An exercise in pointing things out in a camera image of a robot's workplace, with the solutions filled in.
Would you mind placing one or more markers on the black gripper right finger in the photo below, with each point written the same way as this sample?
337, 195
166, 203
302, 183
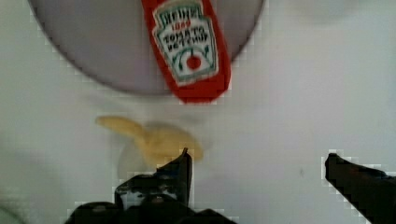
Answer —
372, 192

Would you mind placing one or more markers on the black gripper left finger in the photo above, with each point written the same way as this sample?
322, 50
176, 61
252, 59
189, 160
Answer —
158, 198

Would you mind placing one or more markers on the peeled banana toy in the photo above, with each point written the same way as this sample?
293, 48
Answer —
157, 145

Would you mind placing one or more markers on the red ketchup bottle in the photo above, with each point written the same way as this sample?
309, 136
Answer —
189, 47

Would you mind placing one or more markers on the grey round plate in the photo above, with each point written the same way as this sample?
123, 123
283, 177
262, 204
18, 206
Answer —
108, 40

